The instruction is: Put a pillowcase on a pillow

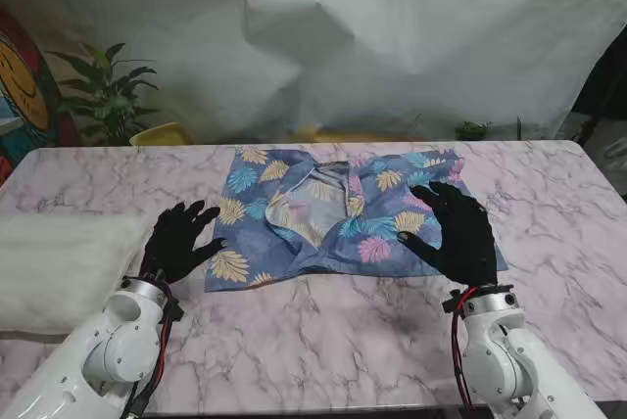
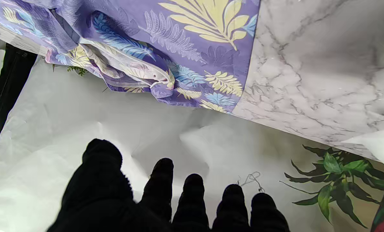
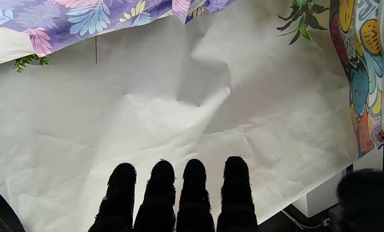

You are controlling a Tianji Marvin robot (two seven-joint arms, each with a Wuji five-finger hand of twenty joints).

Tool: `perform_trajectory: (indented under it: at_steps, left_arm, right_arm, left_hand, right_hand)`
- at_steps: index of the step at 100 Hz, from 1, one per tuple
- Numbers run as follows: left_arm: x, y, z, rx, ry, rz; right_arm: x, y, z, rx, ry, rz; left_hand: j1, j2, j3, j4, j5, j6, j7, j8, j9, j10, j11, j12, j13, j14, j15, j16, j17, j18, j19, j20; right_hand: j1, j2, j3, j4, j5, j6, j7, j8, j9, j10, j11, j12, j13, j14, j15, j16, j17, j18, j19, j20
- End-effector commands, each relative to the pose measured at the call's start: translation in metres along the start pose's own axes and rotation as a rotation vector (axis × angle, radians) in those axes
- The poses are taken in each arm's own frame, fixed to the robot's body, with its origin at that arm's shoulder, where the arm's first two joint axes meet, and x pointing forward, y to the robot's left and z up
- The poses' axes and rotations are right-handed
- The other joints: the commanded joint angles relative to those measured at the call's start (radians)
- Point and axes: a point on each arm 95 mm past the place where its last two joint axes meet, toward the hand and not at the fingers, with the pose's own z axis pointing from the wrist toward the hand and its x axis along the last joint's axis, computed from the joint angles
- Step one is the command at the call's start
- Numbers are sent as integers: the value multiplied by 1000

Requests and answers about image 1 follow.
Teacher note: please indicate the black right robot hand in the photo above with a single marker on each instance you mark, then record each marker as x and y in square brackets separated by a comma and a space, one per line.
[465, 243]

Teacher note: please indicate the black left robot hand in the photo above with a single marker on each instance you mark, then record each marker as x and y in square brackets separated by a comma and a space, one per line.
[171, 243]

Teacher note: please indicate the blue leaf-print pillowcase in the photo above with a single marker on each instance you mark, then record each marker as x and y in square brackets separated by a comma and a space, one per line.
[259, 243]

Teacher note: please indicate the white pillow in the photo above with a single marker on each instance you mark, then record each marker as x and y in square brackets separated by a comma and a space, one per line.
[63, 272]

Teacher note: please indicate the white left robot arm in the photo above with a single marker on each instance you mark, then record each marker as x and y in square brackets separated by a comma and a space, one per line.
[73, 370]

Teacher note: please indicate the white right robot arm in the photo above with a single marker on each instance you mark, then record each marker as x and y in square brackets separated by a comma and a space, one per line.
[509, 365]

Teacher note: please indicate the yellow plastic chair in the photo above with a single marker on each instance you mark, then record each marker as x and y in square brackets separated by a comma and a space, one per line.
[159, 135]

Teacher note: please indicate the small green plant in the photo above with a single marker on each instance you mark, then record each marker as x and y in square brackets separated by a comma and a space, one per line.
[472, 130]

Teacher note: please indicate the yellow wooden bench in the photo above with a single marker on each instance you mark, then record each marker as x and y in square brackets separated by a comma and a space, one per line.
[352, 137]

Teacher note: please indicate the large green potted plant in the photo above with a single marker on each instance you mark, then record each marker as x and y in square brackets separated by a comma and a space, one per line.
[110, 101]

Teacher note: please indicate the dark stand with equipment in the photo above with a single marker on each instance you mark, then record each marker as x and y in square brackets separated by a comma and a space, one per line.
[605, 91]

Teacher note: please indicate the colourful smiley face board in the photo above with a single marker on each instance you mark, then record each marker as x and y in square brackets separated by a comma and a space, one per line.
[24, 91]

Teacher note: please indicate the white backdrop sheet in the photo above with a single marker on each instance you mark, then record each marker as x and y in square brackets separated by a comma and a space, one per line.
[343, 37]

